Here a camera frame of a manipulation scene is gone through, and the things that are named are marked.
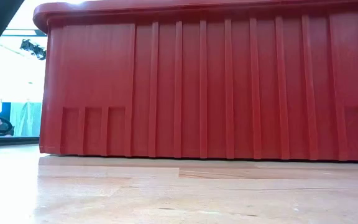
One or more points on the white curtain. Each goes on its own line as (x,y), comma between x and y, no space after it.
(28,119)

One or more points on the black table edge rail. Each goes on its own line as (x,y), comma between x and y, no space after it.
(14,140)

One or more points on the black stage light cluster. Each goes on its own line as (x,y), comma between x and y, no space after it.
(33,49)

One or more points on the red ribbed plastic bin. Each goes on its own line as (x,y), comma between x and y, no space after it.
(197,87)

